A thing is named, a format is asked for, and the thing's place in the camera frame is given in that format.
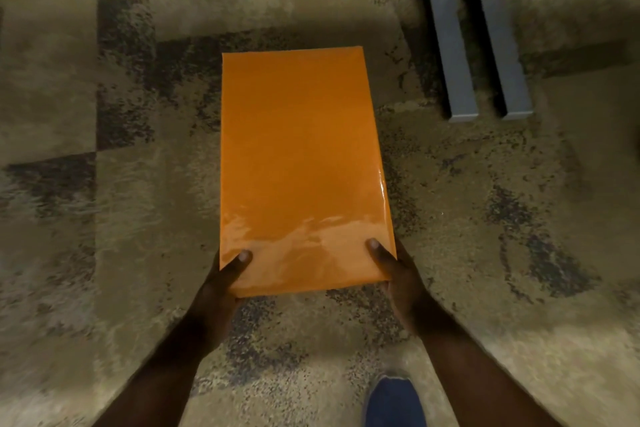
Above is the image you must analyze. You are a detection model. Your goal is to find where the person's right hand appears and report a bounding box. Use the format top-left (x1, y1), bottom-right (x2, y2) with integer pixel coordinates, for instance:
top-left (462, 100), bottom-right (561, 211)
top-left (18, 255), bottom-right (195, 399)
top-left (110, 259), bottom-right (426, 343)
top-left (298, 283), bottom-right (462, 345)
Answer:
top-left (366, 238), bottom-right (452, 337)

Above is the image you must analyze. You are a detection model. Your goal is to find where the person's left hand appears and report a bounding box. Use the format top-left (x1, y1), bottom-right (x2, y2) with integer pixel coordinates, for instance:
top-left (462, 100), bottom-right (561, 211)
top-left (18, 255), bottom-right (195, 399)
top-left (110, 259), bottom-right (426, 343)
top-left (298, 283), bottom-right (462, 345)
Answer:
top-left (186, 248), bottom-right (254, 348)

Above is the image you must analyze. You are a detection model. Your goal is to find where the orange package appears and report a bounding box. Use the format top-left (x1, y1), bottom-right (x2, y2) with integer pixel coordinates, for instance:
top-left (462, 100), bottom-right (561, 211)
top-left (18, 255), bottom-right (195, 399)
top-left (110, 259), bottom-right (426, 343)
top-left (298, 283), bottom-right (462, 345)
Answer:
top-left (219, 46), bottom-right (398, 299)

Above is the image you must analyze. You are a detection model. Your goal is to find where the person's right forearm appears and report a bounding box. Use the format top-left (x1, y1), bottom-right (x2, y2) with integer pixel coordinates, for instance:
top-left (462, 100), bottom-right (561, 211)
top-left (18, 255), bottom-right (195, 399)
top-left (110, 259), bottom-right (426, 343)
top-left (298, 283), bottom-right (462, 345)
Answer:
top-left (415, 314), bottom-right (563, 427)

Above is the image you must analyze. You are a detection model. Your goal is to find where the person's left forearm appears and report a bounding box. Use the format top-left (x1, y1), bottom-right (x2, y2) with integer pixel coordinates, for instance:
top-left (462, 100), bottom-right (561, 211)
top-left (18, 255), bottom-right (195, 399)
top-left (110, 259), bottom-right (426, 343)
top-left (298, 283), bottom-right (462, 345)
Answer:
top-left (84, 314), bottom-right (223, 427)

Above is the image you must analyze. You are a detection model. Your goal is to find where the person's blue shoe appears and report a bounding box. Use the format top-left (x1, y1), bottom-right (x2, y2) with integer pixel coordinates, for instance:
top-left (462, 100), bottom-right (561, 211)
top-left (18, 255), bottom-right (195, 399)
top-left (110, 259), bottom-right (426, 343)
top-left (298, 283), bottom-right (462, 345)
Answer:
top-left (363, 373), bottom-right (428, 427)

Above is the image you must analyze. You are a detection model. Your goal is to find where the grey metal table leg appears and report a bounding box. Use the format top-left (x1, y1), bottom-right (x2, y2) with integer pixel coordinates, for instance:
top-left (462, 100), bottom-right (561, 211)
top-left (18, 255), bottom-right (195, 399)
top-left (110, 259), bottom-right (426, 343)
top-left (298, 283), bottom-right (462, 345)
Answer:
top-left (469, 0), bottom-right (535, 121)
top-left (416, 0), bottom-right (481, 122)

